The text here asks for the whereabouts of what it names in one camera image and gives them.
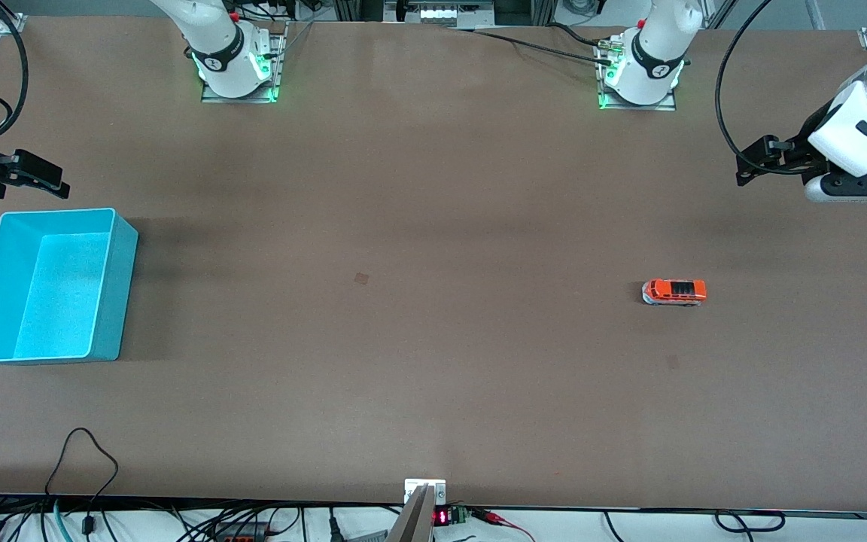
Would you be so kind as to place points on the orange toy bus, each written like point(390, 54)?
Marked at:
point(674, 292)

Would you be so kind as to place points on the aluminium frame with light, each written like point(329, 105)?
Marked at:
point(448, 13)

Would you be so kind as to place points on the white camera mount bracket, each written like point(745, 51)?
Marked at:
point(412, 488)

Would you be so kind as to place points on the red and black clip lead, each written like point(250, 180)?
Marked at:
point(497, 518)

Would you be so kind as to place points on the blue plastic box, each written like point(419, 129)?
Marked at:
point(65, 293)

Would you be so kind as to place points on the grey metal camera bar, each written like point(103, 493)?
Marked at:
point(415, 519)

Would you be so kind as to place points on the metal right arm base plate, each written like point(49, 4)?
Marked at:
point(272, 83)

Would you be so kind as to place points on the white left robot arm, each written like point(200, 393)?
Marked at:
point(652, 60)

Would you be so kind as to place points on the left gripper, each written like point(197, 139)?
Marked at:
point(800, 150)

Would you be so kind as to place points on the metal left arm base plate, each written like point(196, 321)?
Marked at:
point(667, 104)

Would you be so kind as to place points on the red digit display module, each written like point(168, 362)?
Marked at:
point(442, 517)

